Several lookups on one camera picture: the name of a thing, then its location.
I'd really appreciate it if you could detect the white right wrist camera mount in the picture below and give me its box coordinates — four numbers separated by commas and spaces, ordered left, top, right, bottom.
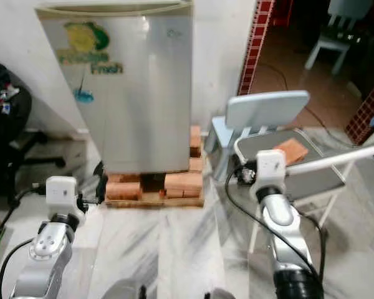
256, 149, 286, 187

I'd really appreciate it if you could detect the orange clay brick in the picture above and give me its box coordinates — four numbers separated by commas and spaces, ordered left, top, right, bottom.
272, 138, 310, 166
163, 173, 203, 199
189, 125, 203, 156
188, 157, 204, 174
105, 174, 143, 201

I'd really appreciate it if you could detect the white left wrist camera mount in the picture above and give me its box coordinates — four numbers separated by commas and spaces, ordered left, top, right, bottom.
46, 176, 86, 219

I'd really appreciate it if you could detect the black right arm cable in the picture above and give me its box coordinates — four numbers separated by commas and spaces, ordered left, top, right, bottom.
223, 163, 328, 281

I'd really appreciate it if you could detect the black office chair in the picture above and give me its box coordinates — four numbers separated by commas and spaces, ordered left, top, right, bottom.
0, 60, 66, 216

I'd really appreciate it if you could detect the silver mini fridge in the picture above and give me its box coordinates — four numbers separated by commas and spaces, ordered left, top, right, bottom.
35, 0, 194, 175

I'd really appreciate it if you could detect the red tiled low wall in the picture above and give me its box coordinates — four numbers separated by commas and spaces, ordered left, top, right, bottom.
345, 81, 374, 146

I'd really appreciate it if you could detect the light blue plastic chair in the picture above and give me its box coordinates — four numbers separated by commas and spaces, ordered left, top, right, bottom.
304, 0, 373, 72
206, 91, 311, 181

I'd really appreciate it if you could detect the wooden pallet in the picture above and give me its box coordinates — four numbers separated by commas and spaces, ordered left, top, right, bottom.
105, 187, 204, 208

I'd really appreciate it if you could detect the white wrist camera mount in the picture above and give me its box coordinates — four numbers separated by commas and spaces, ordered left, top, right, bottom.
256, 149, 286, 187
46, 176, 86, 219

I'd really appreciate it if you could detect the red tiled column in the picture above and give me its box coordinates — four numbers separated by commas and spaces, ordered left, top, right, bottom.
237, 0, 277, 96

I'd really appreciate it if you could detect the grey chair white frame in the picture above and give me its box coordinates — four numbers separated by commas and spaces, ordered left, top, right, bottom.
234, 128, 374, 250

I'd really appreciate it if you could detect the silver robot right leg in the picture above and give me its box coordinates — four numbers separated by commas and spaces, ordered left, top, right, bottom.
203, 288, 237, 299

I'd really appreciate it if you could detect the silver robot left leg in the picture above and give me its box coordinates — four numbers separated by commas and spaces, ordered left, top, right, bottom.
105, 279, 147, 299

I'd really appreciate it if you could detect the silver robot leg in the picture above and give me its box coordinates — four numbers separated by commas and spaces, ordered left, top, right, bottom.
203, 288, 237, 299
105, 279, 147, 299

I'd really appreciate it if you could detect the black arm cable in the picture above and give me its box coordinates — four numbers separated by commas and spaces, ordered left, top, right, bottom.
223, 163, 328, 281
0, 182, 49, 299

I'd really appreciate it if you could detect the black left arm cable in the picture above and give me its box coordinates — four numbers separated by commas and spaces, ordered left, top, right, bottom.
0, 182, 49, 299

